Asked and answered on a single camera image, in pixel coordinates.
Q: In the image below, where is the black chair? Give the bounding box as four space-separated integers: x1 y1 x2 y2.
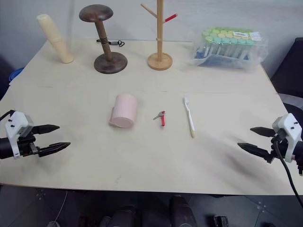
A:
269 37 303 119

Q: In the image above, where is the pink ribbed cup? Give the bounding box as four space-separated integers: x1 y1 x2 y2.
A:
108 93 139 129

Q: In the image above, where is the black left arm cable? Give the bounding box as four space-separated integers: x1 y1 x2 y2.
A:
0 109 15 122

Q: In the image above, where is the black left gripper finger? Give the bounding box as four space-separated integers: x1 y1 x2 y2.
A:
37 142 71 158
32 124 60 136

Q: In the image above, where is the dark wooden hat stand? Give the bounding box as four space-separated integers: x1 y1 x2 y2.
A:
78 4 129 75

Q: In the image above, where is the light wooden tree stand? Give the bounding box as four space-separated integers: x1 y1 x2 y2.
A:
140 0 178 70

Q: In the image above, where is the small black box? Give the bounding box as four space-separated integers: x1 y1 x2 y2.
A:
213 215 229 227

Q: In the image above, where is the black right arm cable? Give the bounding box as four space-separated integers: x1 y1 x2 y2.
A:
273 138 303 208

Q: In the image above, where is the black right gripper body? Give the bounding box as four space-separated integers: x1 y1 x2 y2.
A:
268 134 289 164

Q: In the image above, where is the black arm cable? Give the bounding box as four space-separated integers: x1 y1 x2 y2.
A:
0 109 15 122
273 138 303 208

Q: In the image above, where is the bag of colour-capped tubes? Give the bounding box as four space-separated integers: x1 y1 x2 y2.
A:
186 25 270 74

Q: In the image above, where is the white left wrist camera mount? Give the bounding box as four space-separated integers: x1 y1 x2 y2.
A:
4 111 36 159

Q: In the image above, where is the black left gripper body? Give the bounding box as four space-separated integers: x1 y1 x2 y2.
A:
16 132 40 158

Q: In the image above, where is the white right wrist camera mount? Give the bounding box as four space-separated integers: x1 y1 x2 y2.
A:
272 113 303 164

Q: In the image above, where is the cream cylindrical post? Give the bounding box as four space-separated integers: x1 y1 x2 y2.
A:
36 14 75 64

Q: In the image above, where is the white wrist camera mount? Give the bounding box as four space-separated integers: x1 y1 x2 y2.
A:
272 113 303 164
4 111 36 159

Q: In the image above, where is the red peg sleeve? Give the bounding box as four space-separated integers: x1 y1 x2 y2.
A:
164 13 178 23

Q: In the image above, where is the thin white floor cable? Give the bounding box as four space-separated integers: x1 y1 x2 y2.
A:
46 190 69 227

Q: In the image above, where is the white toothbrush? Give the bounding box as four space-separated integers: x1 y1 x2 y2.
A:
182 96 196 139

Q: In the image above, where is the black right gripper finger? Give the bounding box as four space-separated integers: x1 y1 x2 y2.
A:
237 142 272 163
250 126 275 138

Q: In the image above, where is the small red grey tool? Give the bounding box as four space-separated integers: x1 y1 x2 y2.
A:
152 110 167 127

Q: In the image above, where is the black cord with clip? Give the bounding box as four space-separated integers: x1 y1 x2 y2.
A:
95 38 125 48

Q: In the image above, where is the blue round basin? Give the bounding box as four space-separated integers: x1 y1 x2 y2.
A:
8 67 26 84

